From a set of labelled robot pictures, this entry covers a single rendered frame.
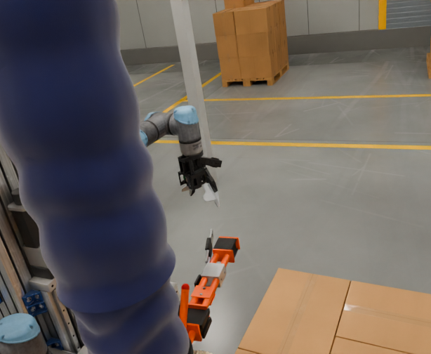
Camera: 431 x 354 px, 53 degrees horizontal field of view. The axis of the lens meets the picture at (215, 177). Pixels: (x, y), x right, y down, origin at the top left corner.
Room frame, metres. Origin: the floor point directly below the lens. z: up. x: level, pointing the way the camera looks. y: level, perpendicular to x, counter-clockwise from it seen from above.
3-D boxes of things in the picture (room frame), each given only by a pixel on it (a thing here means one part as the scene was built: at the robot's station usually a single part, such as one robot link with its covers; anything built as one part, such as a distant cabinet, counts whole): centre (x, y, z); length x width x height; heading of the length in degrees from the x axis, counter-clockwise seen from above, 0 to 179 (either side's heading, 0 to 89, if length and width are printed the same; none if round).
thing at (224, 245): (1.28, 0.00, 1.22); 0.08 x 0.07 x 0.05; 159
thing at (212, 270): (1.16, 0.06, 1.21); 0.07 x 0.07 x 0.04; 69
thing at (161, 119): (1.41, 0.16, 1.67); 0.11 x 0.11 x 0.08; 56
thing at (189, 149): (1.36, 0.06, 1.59); 0.08 x 0.08 x 0.05
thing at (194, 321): (0.96, 0.13, 1.22); 0.10 x 0.08 x 0.06; 69
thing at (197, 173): (1.36, 0.07, 1.51); 0.09 x 0.08 x 0.12; 129
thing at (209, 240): (1.25, 0.08, 1.22); 0.31 x 0.03 x 0.05; 171
